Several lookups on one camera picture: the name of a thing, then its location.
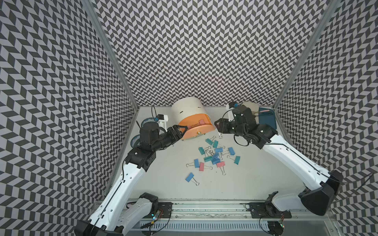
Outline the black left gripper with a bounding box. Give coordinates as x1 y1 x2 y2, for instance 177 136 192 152
152 124 188 151

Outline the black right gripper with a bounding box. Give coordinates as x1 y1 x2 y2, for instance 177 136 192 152
215 117 247 137

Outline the orange pink top drawer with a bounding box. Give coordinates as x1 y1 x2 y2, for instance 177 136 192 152
179 114 215 140

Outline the cream round drawer cabinet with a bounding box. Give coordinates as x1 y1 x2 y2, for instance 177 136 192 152
172 97 207 125

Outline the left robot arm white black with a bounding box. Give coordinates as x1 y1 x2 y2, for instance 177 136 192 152
74 122 188 236

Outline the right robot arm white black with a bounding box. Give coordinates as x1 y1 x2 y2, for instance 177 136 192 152
214 105 344 216

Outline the green binder clip top right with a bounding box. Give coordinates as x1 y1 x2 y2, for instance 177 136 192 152
213 140 226 148

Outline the green binder clip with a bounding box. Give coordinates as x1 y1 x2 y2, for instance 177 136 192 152
205 136 216 145
213 140 226 148
204 152 214 162
198 146 211 156
227 155 241 165

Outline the blue binder clip upper centre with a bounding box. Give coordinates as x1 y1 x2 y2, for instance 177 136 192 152
215 147 223 153

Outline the blue binder clip right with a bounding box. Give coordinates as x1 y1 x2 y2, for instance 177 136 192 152
223 148 235 156

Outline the green binder clip left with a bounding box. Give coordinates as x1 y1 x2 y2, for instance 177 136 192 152
198 146 211 156

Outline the blue binder clip pile middle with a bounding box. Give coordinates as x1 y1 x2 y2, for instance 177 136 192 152
212 153 220 161

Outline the blue binder clip lower centre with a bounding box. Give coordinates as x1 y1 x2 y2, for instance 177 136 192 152
211 158 220 165

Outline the green binder clip centre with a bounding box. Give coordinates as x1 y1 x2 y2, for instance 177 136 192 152
204 152 214 162

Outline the green binder clip far right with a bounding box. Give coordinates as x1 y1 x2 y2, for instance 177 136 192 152
227 155 241 165

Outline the blue binder clip middle left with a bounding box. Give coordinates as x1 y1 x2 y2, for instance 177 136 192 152
186 159 200 168

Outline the blue binder clip front left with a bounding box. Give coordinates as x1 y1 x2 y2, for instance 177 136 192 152
185 173 199 186

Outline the blue floral bowl far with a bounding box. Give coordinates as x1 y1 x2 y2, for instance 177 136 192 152
141 118 158 127

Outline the blue floral bowl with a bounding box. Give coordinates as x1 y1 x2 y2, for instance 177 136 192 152
141 118 158 127
130 134 140 148

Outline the beige folded cloth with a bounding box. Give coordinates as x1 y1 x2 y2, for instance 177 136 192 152
243 101 260 114

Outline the blue floral bowl near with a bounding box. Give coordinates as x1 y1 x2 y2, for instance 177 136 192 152
130 134 140 148

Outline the teal blue tray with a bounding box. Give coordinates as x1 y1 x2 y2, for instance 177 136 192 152
258 107 277 130

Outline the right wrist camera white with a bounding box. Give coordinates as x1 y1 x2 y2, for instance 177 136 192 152
225 101 239 121

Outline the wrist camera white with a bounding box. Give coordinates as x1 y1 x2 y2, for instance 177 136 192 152
225 101 239 121
156 114 168 131

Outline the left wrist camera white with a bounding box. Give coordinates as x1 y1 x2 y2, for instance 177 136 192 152
156 114 168 131

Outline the aluminium front rail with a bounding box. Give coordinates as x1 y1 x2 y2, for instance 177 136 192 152
158 200 336 221

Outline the aluminium corner post left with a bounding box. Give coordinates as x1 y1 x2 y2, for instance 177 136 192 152
81 0 139 110

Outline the aluminium corner post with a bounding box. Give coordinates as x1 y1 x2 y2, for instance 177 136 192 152
81 0 139 110
273 0 342 109

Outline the aluminium corner post right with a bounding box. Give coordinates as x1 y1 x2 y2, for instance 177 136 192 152
273 0 342 109

